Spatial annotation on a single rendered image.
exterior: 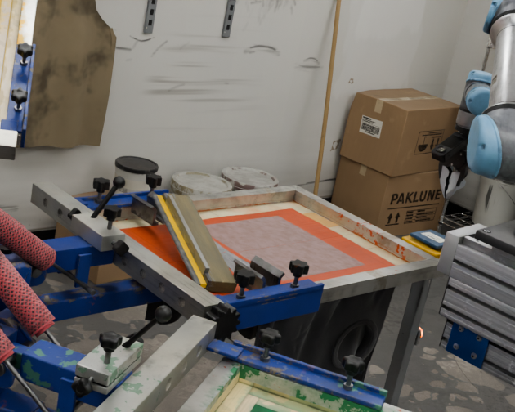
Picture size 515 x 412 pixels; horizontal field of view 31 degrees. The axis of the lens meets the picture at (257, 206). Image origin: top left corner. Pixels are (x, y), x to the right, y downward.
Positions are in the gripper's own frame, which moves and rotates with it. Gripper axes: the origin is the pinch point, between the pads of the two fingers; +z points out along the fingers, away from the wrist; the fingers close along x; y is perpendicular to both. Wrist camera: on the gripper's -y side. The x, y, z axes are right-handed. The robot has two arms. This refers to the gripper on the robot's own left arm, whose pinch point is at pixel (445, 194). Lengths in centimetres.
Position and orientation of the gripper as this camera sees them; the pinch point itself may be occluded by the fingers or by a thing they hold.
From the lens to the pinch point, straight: 265.2
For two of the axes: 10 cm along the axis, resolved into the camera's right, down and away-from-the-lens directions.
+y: 7.4, -0.8, 6.7
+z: -1.9, 9.3, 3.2
